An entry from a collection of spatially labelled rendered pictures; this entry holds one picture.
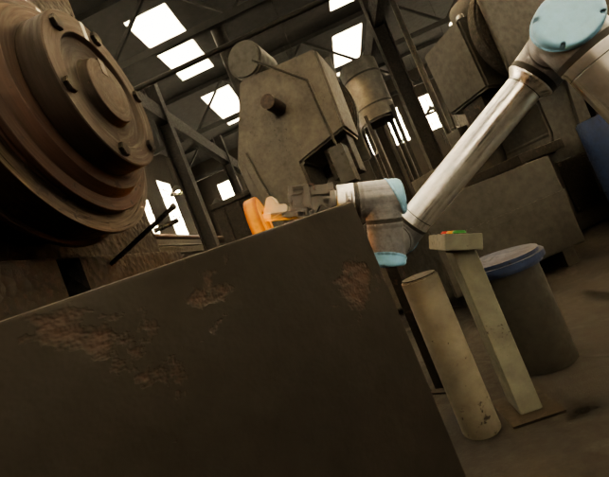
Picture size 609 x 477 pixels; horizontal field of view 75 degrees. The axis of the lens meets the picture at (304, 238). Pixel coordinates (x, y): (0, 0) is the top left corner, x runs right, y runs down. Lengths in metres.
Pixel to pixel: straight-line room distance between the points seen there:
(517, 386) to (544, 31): 1.00
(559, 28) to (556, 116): 3.42
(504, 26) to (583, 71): 3.05
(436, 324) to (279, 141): 2.52
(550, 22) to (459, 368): 0.92
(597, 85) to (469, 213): 1.90
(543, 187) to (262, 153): 2.16
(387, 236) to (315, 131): 2.50
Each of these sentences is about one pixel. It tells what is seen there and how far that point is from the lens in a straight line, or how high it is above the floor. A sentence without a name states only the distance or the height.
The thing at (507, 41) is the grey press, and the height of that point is 1.73.
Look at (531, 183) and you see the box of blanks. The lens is 3.07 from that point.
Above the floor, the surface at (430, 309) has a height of 0.42.
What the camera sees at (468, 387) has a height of 0.16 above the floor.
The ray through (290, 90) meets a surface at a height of 2.06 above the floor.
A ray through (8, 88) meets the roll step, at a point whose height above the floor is 1.08.
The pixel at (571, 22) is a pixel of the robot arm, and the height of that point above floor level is 0.93.
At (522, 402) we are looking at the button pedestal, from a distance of 1.48.
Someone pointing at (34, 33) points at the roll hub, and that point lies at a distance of 0.76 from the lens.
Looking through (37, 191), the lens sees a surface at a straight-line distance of 0.68.
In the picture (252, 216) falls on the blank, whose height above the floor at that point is 0.85.
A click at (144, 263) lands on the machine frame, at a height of 0.84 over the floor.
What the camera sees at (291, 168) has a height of 1.46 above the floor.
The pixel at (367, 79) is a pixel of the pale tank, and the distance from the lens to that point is 9.73.
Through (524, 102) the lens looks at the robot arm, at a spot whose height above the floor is 0.85.
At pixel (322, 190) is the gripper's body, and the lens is 0.99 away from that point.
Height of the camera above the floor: 0.71
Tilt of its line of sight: 3 degrees up
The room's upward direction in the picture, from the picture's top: 22 degrees counter-clockwise
